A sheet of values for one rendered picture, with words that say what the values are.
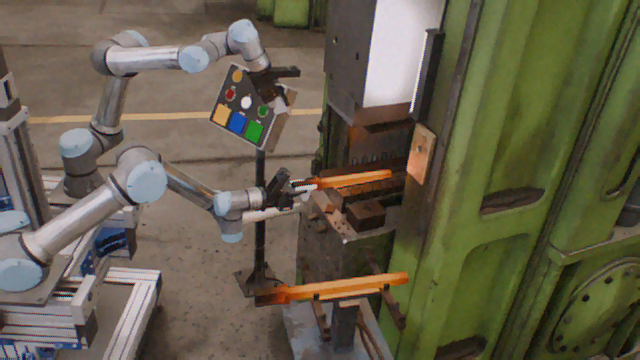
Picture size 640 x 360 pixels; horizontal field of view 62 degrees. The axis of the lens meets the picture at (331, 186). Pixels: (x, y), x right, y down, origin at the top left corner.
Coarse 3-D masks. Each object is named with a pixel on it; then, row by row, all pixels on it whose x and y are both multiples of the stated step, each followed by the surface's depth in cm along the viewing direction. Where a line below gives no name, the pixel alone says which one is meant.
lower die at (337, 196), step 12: (408, 156) 220; (348, 168) 208; (360, 168) 207; (372, 168) 208; (384, 168) 209; (396, 168) 208; (372, 180) 199; (384, 180) 201; (396, 180) 202; (324, 192) 204; (336, 192) 194; (348, 192) 192; (360, 192) 193; (384, 192) 198; (396, 192) 201; (336, 204) 196
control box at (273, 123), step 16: (224, 80) 231; (240, 80) 226; (224, 96) 230; (240, 96) 225; (256, 96) 221; (288, 96) 216; (240, 112) 225; (256, 112) 220; (272, 112) 216; (224, 128) 229; (272, 128) 217; (256, 144) 219; (272, 144) 221
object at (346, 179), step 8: (344, 176) 196; (352, 176) 197; (360, 176) 197; (368, 176) 198; (376, 176) 200; (384, 176) 202; (296, 184) 186; (304, 184) 187; (312, 184) 188; (320, 184) 189; (328, 184) 192; (336, 184) 193; (344, 184) 195
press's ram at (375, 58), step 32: (352, 0) 159; (384, 0) 148; (416, 0) 152; (352, 32) 163; (384, 32) 154; (416, 32) 158; (352, 64) 166; (384, 64) 160; (416, 64) 165; (352, 96) 171; (384, 96) 166
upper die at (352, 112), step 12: (336, 84) 179; (336, 96) 180; (348, 96) 172; (336, 108) 182; (348, 108) 174; (360, 108) 171; (372, 108) 173; (384, 108) 176; (396, 108) 178; (408, 108) 180; (348, 120) 175; (360, 120) 174; (372, 120) 176; (384, 120) 178; (396, 120) 181
